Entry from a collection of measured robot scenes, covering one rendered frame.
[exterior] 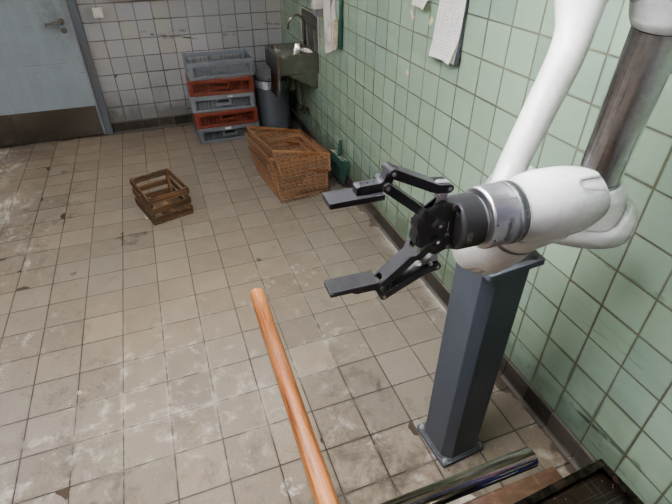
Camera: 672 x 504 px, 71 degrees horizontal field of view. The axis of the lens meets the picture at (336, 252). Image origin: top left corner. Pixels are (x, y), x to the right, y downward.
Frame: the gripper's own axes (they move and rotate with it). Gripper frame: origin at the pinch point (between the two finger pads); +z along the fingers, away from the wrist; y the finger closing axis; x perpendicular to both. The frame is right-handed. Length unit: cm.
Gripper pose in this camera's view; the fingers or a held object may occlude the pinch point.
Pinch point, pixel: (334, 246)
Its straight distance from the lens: 59.8
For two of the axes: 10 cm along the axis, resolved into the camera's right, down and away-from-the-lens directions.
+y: 0.0, 8.1, 5.9
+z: -9.4, 1.9, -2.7
